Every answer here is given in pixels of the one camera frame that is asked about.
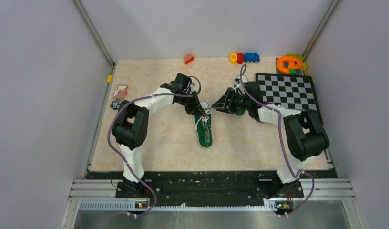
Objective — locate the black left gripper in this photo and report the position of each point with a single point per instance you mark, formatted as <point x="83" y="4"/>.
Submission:
<point x="196" y="108"/>

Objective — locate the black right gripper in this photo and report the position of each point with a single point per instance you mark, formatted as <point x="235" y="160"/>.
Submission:
<point x="226" y="103"/>

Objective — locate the green canvas sneaker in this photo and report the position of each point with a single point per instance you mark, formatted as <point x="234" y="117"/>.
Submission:
<point x="240" y="112"/>
<point x="203" y="126"/>

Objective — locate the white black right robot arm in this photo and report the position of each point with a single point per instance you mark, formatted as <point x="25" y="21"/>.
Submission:
<point x="301" y="133"/>

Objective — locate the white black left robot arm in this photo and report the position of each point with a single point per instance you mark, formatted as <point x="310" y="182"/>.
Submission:
<point x="130" y="125"/>

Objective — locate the yellow toy block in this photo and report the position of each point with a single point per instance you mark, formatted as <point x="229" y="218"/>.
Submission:
<point x="233" y="58"/>

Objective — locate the red toy block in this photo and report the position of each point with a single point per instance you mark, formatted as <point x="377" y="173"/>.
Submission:
<point x="240" y="58"/>

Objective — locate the orange toy brick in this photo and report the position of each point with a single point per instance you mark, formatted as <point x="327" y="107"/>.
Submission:
<point x="188" y="59"/>

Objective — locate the blue toy car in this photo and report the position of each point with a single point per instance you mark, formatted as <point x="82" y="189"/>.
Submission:
<point x="251" y="57"/>

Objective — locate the black white chessboard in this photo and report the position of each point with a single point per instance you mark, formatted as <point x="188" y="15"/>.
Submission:
<point x="289" y="91"/>

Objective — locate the pink tangram puzzle box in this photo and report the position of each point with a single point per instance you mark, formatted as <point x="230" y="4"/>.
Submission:
<point x="121" y="92"/>

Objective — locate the orange green ring toy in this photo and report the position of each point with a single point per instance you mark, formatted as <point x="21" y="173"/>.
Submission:
<point x="290" y="64"/>

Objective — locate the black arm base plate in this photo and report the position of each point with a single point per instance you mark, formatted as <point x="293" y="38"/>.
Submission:
<point x="207" y="188"/>

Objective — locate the aluminium frame rail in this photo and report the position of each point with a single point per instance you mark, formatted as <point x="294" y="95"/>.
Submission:
<point x="98" y="194"/>

